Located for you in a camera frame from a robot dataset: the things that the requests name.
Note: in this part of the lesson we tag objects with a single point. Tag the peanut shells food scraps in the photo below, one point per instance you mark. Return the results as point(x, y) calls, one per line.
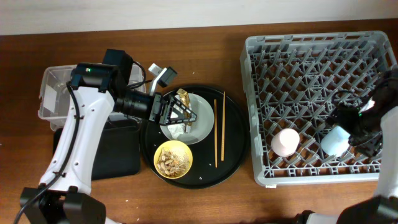
point(172, 165)

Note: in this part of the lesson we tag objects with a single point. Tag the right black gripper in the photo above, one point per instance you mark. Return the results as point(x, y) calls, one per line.
point(369, 146)

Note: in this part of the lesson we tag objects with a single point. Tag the crumpled white napkin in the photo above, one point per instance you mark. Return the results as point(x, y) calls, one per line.
point(176, 130)

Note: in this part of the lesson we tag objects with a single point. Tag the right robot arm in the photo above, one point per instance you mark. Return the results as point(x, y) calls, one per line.
point(382, 207)

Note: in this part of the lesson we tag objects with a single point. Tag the right wooden chopstick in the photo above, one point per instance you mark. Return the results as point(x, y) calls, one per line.
point(223, 126)

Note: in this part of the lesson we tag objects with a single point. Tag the light blue plastic cup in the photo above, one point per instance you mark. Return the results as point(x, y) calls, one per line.
point(335, 143)

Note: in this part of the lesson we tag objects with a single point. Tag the grey round plate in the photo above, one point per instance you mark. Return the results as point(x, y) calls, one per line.
point(200, 128)

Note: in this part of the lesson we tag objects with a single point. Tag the pink plastic cup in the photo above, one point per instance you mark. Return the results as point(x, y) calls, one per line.
point(285, 142)

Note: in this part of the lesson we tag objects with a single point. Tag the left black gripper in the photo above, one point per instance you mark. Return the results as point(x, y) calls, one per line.
point(156, 117)

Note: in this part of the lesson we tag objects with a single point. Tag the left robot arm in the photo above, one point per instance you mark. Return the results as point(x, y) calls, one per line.
point(96, 90)

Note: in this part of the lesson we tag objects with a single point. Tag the clear plastic storage bin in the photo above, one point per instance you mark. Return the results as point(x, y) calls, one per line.
point(55, 98)

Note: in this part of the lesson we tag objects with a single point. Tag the gold foil wrapper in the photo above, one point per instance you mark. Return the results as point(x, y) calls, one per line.
point(184, 98)

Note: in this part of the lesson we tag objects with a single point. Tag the black rectangular tray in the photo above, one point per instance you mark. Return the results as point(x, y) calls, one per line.
point(118, 153)

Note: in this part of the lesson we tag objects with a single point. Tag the yellow bowl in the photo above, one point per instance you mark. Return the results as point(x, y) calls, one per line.
point(177, 147)

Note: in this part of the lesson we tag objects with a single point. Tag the grey dishwasher rack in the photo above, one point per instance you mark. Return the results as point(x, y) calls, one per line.
point(293, 81)

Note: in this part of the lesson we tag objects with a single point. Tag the round black serving tray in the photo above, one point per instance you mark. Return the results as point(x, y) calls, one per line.
point(203, 173)

